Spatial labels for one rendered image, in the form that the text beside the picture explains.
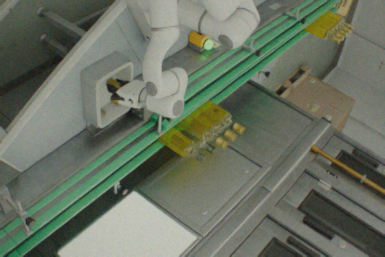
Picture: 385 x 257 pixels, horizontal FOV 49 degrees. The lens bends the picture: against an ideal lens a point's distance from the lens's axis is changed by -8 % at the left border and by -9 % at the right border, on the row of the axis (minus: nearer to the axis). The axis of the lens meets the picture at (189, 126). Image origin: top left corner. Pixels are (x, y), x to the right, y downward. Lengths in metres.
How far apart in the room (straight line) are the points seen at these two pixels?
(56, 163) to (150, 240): 0.43
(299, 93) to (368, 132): 1.61
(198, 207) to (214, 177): 0.17
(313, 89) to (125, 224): 4.87
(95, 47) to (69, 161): 0.41
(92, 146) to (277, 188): 0.77
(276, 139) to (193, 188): 0.51
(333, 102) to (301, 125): 3.97
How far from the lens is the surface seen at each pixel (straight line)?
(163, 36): 1.31
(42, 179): 1.58
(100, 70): 1.54
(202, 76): 1.86
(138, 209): 1.70
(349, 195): 1.98
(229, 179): 1.83
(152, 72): 1.30
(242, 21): 1.50
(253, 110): 2.21
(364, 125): 7.27
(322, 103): 6.06
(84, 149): 1.65
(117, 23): 1.58
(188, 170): 1.84
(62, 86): 1.52
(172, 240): 1.63
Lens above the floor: 1.73
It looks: 24 degrees down
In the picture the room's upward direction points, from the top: 123 degrees clockwise
